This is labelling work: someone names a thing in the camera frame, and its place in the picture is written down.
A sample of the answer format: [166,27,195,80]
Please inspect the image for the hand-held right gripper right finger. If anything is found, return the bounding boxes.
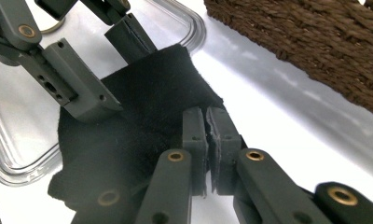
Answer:
[205,105,243,196]

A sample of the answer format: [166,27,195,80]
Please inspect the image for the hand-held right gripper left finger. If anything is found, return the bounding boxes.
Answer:
[181,106,210,198]

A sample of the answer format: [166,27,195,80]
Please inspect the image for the black sock pair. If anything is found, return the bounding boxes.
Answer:
[48,43,248,213]

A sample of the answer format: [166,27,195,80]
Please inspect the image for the brown woven basket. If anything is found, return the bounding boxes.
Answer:
[202,0,373,119]

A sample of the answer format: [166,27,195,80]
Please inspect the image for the round white disc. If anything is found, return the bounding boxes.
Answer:
[39,17,67,35]

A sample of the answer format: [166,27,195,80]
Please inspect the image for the metal tray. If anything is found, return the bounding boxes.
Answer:
[0,0,207,188]

